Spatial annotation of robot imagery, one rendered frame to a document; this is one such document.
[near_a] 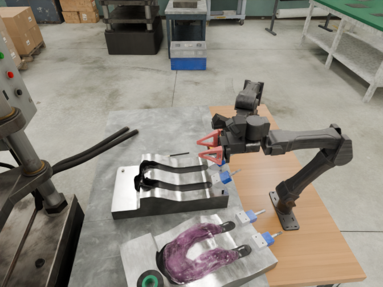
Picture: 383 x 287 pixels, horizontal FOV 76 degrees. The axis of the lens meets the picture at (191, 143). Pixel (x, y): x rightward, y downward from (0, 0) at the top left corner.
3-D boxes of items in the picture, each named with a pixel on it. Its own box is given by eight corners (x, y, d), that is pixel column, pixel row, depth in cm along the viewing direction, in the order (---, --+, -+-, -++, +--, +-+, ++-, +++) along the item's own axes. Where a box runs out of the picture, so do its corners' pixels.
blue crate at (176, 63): (205, 61, 446) (206, 49, 432) (206, 70, 415) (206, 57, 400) (172, 61, 447) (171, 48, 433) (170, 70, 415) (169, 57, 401)
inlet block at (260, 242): (276, 230, 99) (279, 222, 95) (284, 241, 95) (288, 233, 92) (249, 243, 94) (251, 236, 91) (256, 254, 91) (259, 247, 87)
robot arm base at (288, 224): (288, 220, 96) (305, 218, 97) (272, 181, 112) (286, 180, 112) (283, 230, 102) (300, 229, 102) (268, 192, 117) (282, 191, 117)
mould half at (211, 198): (215, 166, 130) (217, 147, 121) (227, 207, 110) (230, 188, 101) (119, 175, 125) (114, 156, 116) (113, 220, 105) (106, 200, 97)
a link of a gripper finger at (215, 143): (197, 144, 78) (227, 142, 78) (195, 130, 83) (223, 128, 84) (198, 159, 82) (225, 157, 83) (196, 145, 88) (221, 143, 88)
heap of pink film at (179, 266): (218, 221, 98) (219, 209, 93) (243, 261, 86) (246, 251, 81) (157, 246, 90) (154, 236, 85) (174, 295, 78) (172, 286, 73)
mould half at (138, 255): (236, 212, 108) (239, 197, 101) (274, 267, 90) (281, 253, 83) (123, 259, 92) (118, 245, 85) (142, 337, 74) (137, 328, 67)
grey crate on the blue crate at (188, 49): (206, 49, 432) (206, 41, 423) (206, 58, 401) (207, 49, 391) (171, 49, 433) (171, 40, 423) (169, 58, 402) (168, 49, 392)
